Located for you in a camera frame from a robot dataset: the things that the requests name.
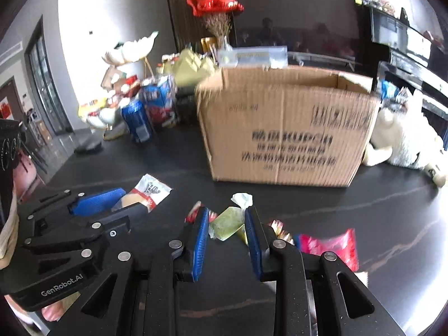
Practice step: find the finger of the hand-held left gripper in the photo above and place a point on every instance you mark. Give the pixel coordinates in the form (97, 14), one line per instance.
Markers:
(99, 200)
(119, 217)

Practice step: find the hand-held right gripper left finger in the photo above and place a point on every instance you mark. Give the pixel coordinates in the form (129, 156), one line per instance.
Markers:
(199, 248)

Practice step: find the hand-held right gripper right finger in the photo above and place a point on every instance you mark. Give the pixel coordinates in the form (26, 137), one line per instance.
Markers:
(252, 248)

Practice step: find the green snack packet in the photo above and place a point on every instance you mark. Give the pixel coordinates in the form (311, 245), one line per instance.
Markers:
(227, 224)

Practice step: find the white red snack packet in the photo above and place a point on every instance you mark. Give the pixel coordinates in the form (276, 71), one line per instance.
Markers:
(152, 189)

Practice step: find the brown cardboard box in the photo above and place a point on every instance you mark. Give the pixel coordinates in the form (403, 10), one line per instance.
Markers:
(280, 129)

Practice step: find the person's left hand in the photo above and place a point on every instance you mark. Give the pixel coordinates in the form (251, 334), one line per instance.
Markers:
(54, 313)

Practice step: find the striped small snack packet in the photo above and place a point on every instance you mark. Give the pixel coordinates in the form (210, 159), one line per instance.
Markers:
(279, 228)

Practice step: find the pink red snack packet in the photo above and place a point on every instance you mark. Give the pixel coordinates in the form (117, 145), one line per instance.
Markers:
(332, 246)

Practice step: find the blue drink can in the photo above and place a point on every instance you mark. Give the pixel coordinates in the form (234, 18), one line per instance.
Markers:
(137, 120)

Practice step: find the blue red snack bag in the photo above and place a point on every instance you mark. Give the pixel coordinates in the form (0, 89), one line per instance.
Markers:
(159, 101)

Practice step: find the glass door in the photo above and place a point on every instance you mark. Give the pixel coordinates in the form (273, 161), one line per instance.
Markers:
(45, 84)

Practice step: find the white shell tiered tray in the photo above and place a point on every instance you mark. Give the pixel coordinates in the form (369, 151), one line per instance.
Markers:
(129, 50)

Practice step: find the yellow green pleated gift box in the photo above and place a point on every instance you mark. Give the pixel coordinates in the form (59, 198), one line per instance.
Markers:
(190, 68)

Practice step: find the white plush toy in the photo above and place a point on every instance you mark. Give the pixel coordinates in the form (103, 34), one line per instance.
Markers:
(402, 140)

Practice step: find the gold box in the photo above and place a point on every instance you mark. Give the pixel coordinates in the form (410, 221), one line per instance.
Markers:
(207, 44)

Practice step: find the clear plastic box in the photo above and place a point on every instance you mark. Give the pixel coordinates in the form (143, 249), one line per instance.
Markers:
(252, 56)

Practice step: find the blue white snack bag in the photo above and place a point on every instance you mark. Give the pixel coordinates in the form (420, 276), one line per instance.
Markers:
(390, 92)

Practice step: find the dried flower bunch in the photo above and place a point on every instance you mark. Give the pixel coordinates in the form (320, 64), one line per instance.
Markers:
(218, 28)

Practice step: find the red heart balloon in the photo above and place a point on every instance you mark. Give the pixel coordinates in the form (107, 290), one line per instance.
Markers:
(210, 3)

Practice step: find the black television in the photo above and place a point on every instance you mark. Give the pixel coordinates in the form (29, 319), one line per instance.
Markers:
(297, 24)

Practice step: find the black piano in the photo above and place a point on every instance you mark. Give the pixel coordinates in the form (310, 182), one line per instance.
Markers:
(402, 38)

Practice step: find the colourful figurines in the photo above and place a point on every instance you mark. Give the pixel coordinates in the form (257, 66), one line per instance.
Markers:
(383, 7)

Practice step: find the black metronome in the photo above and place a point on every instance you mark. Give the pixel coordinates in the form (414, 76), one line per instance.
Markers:
(404, 15)

